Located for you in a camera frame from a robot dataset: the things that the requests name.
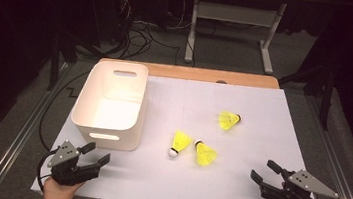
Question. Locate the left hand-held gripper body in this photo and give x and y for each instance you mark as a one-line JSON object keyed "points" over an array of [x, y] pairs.
{"points": [[62, 167]]}

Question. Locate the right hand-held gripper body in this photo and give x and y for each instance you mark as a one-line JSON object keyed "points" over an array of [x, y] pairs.
{"points": [[302, 184]]}

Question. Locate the white plastic bin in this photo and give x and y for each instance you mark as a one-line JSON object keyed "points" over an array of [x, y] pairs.
{"points": [[112, 112]]}

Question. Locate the yellow shuttlecock black cork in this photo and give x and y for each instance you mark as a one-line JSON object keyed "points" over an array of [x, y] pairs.
{"points": [[205, 154], [227, 120]]}

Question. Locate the yellow shuttlecock white cork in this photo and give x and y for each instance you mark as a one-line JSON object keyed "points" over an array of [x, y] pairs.
{"points": [[181, 140]]}

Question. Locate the person's left hand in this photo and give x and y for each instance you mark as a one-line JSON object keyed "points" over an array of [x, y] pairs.
{"points": [[58, 195]]}

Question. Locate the white table cover sheet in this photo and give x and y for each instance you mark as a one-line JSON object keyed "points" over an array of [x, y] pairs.
{"points": [[188, 181]]}

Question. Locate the black stand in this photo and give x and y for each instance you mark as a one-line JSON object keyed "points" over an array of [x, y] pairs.
{"points": [[55, 62], [327, 96]]}

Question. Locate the white metal desk frame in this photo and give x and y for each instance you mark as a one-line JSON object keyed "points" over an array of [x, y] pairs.
{"points": [[234, 14]]}

